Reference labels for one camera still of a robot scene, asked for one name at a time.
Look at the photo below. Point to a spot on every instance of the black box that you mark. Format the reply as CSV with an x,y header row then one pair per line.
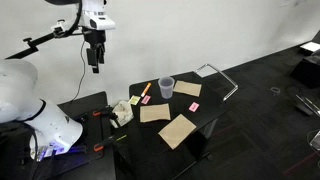
x,y
305,71

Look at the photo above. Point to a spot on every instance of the yellow-green sticky note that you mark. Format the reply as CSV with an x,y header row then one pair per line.
x,y
134,100

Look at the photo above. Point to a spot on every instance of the pink sticky note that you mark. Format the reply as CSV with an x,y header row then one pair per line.
x,y
193,106
146,99

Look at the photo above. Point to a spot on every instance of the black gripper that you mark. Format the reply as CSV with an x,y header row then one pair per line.
x,y
95,36

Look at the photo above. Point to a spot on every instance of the large brown paper napkin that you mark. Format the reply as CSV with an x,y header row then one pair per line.
x,y
176,130

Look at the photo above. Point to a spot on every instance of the bent metal tube frame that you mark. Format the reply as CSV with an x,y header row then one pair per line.
x,y
230,80

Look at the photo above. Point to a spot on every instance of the orange marker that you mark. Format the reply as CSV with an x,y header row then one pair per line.
x,y
146,89

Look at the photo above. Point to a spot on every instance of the clear plastic measuring cup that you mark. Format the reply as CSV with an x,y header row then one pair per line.
x,y
166,87

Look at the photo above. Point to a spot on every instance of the white metal floor stand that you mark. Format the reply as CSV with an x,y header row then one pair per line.
x,y
308,104

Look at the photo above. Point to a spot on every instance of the flat white board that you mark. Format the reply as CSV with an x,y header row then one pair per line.
x,y
310,46

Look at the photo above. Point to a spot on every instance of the crumpled white cloth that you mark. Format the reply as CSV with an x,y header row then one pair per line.
x,y
122,113

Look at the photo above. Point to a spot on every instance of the small brown paper napkin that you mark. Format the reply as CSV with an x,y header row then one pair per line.
x,y
187,88

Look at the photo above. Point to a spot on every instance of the black camera boom mount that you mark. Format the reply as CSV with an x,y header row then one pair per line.
x,y
36,43

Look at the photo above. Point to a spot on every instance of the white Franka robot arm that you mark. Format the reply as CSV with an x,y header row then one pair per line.
x,y
50,126

